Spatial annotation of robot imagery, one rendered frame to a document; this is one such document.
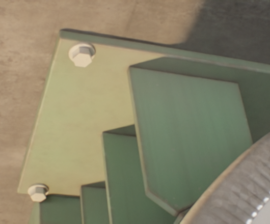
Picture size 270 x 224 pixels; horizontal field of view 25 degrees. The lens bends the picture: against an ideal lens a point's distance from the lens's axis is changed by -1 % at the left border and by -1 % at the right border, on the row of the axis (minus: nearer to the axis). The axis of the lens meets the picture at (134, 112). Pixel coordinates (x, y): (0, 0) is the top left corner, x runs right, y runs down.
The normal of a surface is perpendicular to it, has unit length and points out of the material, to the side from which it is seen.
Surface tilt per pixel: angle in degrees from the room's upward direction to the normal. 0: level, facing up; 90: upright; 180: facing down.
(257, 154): 90
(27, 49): 0
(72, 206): 90
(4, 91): 0
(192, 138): 90
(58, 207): 90
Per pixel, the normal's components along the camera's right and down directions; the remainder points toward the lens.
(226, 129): 0.29, -0.67
